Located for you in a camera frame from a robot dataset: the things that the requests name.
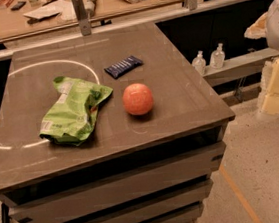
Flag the black phone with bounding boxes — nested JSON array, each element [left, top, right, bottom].
[[10, 1, 26, 11]]

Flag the grey low shelf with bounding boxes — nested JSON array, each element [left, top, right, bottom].
[[204, 47, 279, 87]]

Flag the red apple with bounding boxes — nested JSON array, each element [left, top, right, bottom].
[[122, 83, 154, 116]]

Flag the wooden background desk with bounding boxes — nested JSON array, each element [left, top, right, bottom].
[[0, 0, 221, 47]]

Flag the grey drawer cabinet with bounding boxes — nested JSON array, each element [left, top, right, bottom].
[[0, 24, 234, 223]]

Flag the green chip bag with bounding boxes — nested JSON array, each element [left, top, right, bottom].
[[39, 76, 113, 146]]

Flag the grey metal bracket post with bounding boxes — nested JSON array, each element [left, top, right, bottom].
[[71, 0, 91, 36]]

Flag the left clear plastic bottle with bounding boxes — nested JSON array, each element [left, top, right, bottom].
[[191, 50, 206, 75]]

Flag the white paper sheets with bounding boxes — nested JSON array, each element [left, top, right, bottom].
[[24, 0, 75, 21]]

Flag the dark blue snack bar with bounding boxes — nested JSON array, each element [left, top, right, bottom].
[[105, 56, 143, 79]]

